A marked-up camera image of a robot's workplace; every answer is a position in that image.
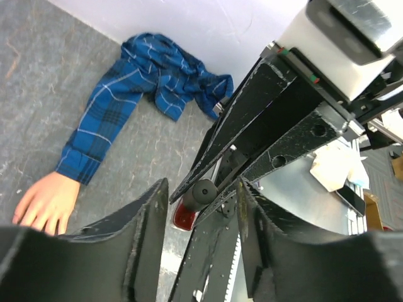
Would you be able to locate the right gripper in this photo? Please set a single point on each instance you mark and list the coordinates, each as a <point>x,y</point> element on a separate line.
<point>284,109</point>

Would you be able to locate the smartphone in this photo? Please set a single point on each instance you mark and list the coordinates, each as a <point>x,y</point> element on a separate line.
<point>352,199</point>

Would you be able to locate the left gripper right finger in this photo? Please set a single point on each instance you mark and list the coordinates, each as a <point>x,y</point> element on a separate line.
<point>289,259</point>

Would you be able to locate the cardboard box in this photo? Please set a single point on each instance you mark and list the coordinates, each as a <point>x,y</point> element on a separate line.
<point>372,214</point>

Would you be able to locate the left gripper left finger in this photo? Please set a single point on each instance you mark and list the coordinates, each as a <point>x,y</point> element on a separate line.
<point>116,258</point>

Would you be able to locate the black nail polish cap brush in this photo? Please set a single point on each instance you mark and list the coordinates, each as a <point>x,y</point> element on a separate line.
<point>200,195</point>

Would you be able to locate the blue plaid shirt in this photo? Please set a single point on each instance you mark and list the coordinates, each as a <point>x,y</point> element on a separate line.
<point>152,65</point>

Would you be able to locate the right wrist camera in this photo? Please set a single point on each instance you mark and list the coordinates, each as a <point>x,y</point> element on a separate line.
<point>350,42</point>

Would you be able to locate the slotted cable duct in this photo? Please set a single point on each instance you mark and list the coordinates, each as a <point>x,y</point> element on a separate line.
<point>235,284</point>

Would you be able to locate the mannequin hand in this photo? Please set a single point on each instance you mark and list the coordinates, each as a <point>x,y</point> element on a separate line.
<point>48,204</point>

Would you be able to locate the red nail polish bottle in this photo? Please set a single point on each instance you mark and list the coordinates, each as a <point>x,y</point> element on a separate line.
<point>184,219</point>

